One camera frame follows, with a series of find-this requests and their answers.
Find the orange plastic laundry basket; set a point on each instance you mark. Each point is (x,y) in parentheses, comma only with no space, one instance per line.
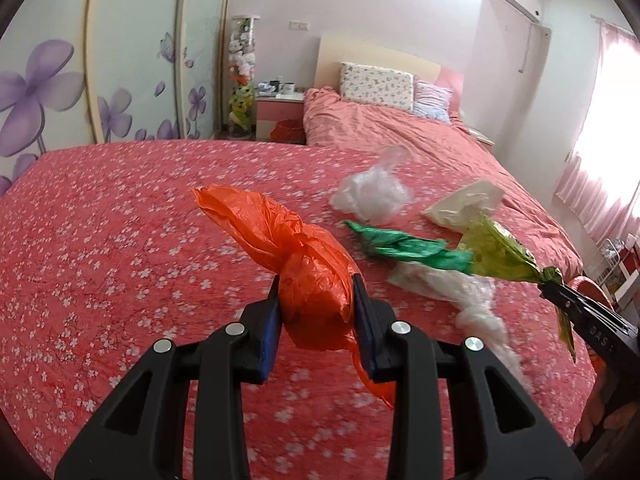
(592,287)

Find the orange plastic bag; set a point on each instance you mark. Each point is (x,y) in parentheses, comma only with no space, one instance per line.
(310,270)

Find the yellow-green foil bag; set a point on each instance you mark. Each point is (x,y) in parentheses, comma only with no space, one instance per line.
(500,255)

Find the cream plastic bag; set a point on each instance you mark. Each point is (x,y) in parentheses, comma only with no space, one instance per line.
(460,207)

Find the white air conditioner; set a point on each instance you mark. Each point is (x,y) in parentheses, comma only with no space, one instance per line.
(510,5)

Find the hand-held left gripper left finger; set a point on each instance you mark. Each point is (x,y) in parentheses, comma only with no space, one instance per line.
(272,332)

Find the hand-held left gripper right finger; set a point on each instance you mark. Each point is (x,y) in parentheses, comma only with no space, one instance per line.
(364,332)

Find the pink curtain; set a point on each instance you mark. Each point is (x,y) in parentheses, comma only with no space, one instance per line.
(600,160)

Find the white floral pillow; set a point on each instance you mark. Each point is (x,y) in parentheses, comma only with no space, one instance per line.
(375,87)

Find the pink and white nightstand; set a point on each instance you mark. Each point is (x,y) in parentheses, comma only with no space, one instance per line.
(480,134)
(277,107)

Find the bed with salmon duvet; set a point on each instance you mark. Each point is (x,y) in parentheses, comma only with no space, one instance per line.
(400,127)

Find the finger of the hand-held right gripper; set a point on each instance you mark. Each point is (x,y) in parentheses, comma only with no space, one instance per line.
(567,297)

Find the red floral tablecloth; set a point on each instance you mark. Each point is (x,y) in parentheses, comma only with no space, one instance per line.
(125,240)

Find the white wall switch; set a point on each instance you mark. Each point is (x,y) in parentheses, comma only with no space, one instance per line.
(298,25)

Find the cream and pink headboard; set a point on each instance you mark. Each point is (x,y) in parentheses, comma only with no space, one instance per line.
(375,52)

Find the clear white plastic bag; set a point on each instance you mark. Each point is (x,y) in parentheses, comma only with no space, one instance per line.
(470,300)

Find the wardrobe with purple flower doors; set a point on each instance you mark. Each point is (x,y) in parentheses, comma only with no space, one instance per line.
(125,35)

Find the green plastic bag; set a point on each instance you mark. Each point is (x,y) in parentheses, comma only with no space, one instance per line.
(415,252)

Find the white mug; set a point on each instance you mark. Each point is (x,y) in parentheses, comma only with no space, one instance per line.
(288,88)

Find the red bin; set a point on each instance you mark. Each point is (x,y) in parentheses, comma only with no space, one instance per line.
(287,131)

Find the clear tube of stuffed toys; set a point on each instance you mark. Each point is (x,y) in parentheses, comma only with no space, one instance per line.
(242,75)

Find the pink striped pillow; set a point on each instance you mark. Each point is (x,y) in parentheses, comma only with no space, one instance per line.
(432,102)

